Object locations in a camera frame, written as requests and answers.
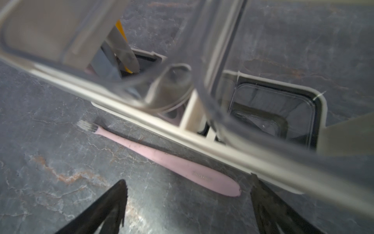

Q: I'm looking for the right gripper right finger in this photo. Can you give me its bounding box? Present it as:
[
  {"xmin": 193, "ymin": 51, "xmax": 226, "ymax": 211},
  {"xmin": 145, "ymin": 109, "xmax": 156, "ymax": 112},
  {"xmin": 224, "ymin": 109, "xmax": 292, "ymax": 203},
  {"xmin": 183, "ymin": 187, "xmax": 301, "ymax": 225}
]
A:
[{"xmin": 250, "ymin": 174, "xmax": 322, "ymax": 234}]

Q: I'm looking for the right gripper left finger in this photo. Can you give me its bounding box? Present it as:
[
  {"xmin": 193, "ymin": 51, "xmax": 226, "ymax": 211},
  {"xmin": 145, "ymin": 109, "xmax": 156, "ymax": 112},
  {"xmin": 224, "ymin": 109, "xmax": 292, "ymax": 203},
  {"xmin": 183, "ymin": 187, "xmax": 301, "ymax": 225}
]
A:
[{"xmin": 57, "ymin": 179, "xmax": 128, "ymax": 234}]

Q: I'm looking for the pink toothbrush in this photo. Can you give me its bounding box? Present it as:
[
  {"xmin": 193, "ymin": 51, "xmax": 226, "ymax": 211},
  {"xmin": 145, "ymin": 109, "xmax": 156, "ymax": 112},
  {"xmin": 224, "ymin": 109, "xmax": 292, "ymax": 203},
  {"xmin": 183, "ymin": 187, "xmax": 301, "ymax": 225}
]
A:
[{"xmin": 77, "ymin": 120, "xmax": 241, "ymax": 197}]

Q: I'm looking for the light blue toothbrush vertical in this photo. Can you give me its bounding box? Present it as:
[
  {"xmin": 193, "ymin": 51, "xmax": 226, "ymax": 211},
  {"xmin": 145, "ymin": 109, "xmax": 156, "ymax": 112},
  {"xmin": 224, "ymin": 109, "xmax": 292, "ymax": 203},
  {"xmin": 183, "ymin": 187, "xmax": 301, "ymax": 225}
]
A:
[{"xmin": 91, "ymin": 48, "xmax": 121, "ymax": 82}]

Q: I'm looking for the yellow toothbrush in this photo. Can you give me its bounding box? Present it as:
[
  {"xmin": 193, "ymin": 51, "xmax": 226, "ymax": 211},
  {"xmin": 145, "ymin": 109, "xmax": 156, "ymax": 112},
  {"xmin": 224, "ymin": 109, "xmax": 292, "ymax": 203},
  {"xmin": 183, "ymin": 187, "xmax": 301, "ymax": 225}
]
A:
[{"xmin": 116, "ymin": 20, "xmax": 133, "ymax": 74}]

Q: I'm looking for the cream toothbrush holder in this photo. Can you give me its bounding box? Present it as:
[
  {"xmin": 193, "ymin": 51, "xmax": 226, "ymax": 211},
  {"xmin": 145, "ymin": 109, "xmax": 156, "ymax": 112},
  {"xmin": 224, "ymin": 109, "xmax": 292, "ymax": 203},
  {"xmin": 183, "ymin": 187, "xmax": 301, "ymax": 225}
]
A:
[{"xmin": 1, "ymin": 1, "xmax": 374, "ymax": 217}]

